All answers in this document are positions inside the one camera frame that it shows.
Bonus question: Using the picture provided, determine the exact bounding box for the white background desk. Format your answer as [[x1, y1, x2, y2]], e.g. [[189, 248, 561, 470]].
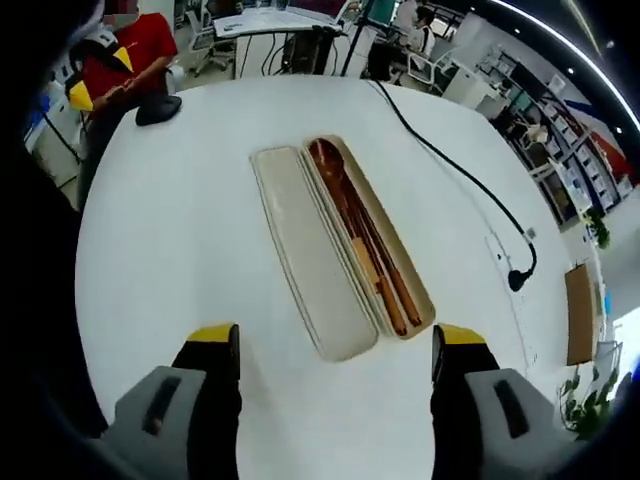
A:
[[209, 8, 351, 79]]

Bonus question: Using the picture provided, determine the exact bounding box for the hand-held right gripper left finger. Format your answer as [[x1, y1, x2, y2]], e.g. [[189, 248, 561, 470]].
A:
[[99, 322, 244, 480]]

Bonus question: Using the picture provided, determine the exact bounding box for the beige cutlery case lid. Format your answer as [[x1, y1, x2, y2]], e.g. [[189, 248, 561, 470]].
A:
[[248, 143, 380, 364]]

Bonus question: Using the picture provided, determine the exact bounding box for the large potted green plant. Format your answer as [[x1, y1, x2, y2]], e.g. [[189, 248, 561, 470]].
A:
[[558, 362, 625, 442]]

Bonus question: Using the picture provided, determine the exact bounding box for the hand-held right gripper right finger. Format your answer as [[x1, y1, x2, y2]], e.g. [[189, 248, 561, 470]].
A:
[[430, 323, 581, 480]]

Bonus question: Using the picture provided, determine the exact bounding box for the white office chair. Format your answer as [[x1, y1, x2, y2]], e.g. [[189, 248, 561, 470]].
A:
[[405, 52, 437, 85]]

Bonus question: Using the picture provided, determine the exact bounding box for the beige cutlery case base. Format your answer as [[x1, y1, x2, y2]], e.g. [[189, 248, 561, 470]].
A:
[[298, 132, 438, 343]]

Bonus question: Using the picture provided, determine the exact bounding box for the wooden chopstick utensil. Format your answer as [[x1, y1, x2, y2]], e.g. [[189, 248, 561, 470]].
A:
[[349, 219, 410, 337], [344, 194, 424, 327]]

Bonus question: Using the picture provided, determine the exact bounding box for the shelf of white bins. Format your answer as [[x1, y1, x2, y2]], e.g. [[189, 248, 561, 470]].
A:
[[492, 47, 636, 224]]

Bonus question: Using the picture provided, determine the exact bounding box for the wooden spoon utensil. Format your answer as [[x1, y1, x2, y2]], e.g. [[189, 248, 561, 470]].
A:
[[305, 138, 387, 297]]

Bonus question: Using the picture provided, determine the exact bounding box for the black power cable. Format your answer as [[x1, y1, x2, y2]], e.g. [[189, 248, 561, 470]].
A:
[[371, 78, 539, 294]]

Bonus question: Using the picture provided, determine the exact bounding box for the black rounded object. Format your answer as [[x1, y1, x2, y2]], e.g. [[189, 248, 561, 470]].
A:
[[134, 93, 184, 128]]

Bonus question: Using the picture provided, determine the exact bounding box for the small potted plant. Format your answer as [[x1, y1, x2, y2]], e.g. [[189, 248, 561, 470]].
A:
[[581, 206, 612, 250]]

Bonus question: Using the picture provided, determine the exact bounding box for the cardboard box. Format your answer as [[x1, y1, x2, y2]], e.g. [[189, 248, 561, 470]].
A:
[[564, 261, 600, 367]]

